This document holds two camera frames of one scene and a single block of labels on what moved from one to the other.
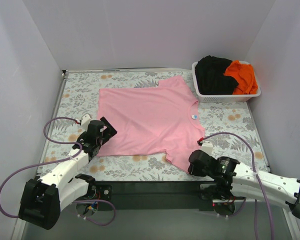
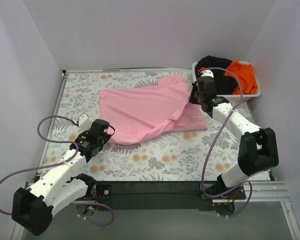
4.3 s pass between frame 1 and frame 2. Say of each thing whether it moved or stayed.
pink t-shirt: moved
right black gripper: moved
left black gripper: stayed
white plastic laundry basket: stayed
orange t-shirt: stayed
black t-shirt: stayed
